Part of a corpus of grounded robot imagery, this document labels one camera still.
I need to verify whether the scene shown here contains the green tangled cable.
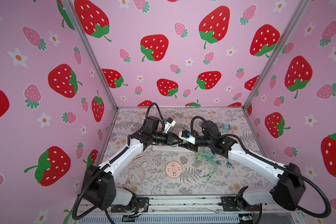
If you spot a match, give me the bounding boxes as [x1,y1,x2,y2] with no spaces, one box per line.
[194,148,235,180]

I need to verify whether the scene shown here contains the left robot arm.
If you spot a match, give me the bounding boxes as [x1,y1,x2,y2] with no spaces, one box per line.
[71,114,183,221]

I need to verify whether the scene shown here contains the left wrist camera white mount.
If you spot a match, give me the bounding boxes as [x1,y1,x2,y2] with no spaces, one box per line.
[164,118,176,133]

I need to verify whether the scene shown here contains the aluminium frame corner post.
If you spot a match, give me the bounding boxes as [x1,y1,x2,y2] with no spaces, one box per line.
[62,0,118,112]
[243,0,311,112]

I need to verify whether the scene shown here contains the teal charger plug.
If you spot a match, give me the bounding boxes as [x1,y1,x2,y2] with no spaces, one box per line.
[222,124,231,131]

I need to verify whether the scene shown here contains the white power strip cord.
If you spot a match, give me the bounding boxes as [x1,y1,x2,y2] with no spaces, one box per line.
[127,154,169,187]

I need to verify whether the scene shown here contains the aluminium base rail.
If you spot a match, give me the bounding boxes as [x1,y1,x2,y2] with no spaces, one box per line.
[77,195,307,224]

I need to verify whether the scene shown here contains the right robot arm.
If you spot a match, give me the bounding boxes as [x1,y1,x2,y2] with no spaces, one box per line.
[179,116,331,218]

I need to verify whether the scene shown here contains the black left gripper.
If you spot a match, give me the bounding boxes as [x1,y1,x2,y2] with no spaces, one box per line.
[151,133,183,147]

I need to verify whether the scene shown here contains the round pink power socket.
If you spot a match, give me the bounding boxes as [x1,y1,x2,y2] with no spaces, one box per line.
[165,161,182,179]

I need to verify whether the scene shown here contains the aluminium frame corner post left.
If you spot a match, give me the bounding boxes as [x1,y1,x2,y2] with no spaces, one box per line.
[62,0,118,112]

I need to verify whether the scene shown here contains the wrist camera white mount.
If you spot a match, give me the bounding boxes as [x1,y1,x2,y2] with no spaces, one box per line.
[178,130,196,145]
[164,118,176,133]

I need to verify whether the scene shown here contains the aluminium frame corner post right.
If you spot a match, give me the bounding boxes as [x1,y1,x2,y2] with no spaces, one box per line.
[243,0,311,112]

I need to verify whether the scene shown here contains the white multicolour power strip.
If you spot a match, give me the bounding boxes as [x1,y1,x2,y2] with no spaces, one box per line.
[152,145,194,153]

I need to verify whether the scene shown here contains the pink round socket cord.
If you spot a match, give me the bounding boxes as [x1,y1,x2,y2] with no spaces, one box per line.
[125,162,146,189]

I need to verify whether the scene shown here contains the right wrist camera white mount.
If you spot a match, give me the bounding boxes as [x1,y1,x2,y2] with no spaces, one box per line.
[178,130,196,145]

